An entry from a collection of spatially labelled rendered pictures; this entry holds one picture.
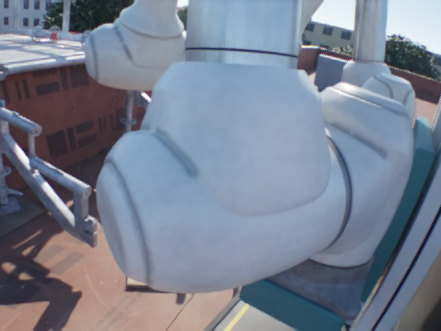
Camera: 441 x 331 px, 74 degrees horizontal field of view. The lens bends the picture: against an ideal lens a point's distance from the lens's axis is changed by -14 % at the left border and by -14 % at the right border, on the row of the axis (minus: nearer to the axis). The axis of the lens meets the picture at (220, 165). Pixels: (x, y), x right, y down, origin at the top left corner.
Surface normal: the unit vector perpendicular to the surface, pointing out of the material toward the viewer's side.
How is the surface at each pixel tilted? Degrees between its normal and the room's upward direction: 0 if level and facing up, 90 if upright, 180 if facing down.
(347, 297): 15
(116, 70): 105
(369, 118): 51
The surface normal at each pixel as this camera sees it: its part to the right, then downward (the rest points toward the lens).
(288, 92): 0.44, -0.29
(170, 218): 0.06, 0.02
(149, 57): 0.40, 0.61
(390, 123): 0.22, -0.18
